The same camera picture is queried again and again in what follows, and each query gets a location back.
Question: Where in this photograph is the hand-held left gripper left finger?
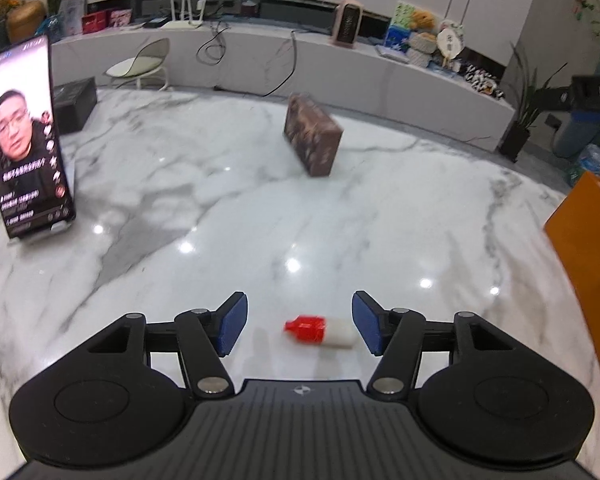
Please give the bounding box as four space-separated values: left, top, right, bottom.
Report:
87 291 248 396

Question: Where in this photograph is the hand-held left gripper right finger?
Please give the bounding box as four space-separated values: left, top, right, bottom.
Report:
351 290 513 395

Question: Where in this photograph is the red-capped white bottle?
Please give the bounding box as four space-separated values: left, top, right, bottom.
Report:
283 315 356 349

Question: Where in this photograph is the orange cardboard box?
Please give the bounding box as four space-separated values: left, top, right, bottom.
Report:
543 170 600 448

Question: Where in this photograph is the blue water jug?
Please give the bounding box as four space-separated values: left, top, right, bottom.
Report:
575 144 600 178

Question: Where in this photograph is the long-leaf potted plant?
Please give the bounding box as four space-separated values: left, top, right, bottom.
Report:
497 42 571 163

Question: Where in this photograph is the black white toy car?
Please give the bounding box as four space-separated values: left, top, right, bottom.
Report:
462 67 506 98

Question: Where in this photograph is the white round fan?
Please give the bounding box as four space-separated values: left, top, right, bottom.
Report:
436 22 467 69

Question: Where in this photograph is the brown teddy bear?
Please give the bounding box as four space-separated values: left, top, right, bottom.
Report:
411 10 436 36

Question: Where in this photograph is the brown patterned box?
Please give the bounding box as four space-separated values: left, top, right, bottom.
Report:
283 92 344 178

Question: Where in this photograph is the grey laptop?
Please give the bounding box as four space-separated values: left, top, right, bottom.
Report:
375 45 411 64

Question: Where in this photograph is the green blue painting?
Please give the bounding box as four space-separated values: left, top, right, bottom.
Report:
384 2 416 54

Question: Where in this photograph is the marble television console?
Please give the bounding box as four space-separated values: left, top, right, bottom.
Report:
50 0 518 153

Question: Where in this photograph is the pink space heater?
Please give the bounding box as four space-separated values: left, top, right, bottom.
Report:
330 0 365 48

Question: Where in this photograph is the black box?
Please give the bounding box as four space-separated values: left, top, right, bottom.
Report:
54 79 98 135

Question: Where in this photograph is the white chair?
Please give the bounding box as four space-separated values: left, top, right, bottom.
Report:
104 37 172 92

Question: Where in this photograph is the black smartphone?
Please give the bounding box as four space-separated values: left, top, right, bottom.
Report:
0 35 77 241

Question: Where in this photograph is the white router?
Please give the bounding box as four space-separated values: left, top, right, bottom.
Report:
160 0 207 30

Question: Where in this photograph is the red gift box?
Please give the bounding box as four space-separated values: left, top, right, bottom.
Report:
82 11 110 33

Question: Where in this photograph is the gold vase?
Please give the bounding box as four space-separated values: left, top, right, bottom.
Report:
5 0 47 44

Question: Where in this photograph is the black heater cable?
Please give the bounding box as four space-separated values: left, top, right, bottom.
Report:
214 30 302 98

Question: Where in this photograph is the tangled black cable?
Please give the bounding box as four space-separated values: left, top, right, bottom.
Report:
196 20 231 66

